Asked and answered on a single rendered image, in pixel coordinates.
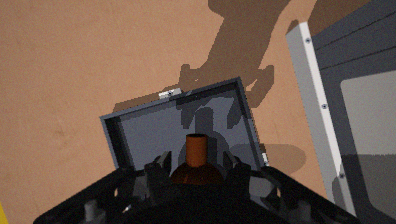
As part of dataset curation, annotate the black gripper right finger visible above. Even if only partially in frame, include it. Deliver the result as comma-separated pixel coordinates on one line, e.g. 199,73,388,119
215,151,361,224

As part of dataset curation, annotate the dark grey shallow tray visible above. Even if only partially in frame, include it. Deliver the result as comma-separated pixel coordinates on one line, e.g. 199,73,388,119
99,77,265,180

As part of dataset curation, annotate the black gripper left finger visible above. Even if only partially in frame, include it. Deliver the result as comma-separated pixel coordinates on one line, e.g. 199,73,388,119
33,151,182,224

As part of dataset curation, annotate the dark grey box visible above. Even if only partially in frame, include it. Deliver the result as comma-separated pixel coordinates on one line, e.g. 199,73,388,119
311,0,396,224

